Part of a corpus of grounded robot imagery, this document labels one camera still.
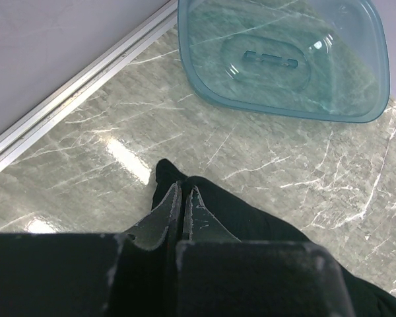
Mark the teal plastic basket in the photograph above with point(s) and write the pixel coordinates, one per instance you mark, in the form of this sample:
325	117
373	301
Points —
316	60

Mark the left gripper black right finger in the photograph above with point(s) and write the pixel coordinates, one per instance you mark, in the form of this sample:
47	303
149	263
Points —
220	275

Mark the aluminium rail left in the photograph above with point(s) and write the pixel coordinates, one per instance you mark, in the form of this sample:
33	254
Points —
55	54

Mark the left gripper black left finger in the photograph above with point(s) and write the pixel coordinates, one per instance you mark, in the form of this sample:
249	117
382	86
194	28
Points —
90	274

